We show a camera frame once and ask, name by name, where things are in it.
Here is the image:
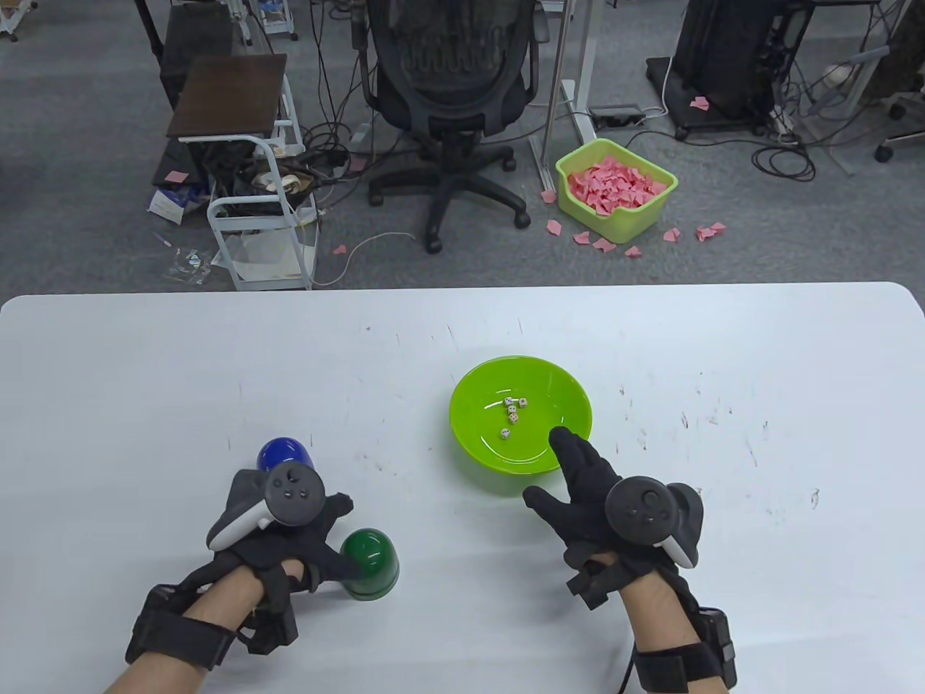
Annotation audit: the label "scattered pink paper pieces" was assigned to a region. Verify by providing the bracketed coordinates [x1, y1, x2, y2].
[165, 95, 728, 260]

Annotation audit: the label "person's right hand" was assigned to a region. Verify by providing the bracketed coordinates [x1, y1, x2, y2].
[523, 427, 680, 615]

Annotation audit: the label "blue plastic cup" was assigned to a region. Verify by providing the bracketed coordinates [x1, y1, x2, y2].
[257, 437, 314, 472]

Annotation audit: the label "black controller on right glove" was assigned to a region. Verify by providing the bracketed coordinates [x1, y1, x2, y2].
[604, 476, 705, 569]

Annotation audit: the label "pile of pink folded papers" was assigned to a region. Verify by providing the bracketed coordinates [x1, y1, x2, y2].
[566, 155, 670, 218]

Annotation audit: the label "person's left forearm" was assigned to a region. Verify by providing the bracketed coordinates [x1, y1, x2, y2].
[98, 558, 304, 694]

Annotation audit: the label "black rolling equipment stand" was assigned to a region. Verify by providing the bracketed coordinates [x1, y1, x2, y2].
[645, 0, 799, 142]

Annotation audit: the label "blue and white booklet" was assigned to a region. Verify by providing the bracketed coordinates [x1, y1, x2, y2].
[147, 187, 212, 222]

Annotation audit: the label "clear plastic bag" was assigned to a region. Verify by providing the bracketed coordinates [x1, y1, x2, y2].
[163, 246, 215, 285]

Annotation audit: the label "grey power strip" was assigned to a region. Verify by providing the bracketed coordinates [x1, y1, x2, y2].
[587, 105, 648, 132]

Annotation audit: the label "white metal desk leg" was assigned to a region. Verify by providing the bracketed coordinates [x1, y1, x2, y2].
[530, 0, 602, 193]

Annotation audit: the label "dark brown top stand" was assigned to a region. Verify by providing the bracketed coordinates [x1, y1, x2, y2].
[158, 3, 236, 109]

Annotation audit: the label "grey chair base with caster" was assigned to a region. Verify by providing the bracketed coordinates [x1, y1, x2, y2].
[873, 98, 925, 164]

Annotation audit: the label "black controller on left glove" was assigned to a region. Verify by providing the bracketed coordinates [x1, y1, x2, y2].
[207, 463, 324, 552]

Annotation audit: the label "tangle of black cables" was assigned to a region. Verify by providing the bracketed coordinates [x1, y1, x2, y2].
[293, 0, 405, 210]

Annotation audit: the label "white trolley with brown top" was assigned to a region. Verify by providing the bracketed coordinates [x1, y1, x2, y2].
[166, 53, 323, 292]

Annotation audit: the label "person's right forearm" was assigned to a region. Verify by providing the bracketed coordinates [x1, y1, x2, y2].
[589, 553, 705, 694]

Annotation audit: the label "black left wrist camera strap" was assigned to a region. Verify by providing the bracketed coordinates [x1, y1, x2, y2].
[124, 584, 238, 673]

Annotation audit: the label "dark green plastic cup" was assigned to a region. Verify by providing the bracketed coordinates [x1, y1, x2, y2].
[340, 528, 400, 601]

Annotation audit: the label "black right wrist camera strap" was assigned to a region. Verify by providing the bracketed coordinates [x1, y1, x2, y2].
[625, 607, 739, 694]

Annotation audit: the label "person's left hand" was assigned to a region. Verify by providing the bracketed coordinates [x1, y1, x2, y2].
[217, 492, 366, 597]

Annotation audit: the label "black mesh office chair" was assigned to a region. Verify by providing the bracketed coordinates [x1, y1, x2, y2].
[359, 0, 550, 254]

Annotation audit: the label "white cable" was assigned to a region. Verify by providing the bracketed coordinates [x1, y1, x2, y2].
[314, 231, 418, 288]

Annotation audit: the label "lime green plastic bowl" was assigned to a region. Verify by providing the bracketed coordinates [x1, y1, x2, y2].
[449, 354, 593, 487]

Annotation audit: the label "coiled black cable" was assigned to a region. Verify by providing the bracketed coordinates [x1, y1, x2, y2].
[752, 141, 817, 182]

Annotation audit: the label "yellow-green plastic bin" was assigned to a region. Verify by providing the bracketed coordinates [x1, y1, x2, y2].
[555, 137, 680, 245]

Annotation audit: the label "black controller on glove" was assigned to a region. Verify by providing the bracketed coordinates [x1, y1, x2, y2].
[604, 476, 705, 569]
[207, 463, 324, 552]

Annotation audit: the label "black wrist camera strap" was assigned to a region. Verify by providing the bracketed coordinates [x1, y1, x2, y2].
[625, 607, 739, 694]
[124, 584, 238, 673]

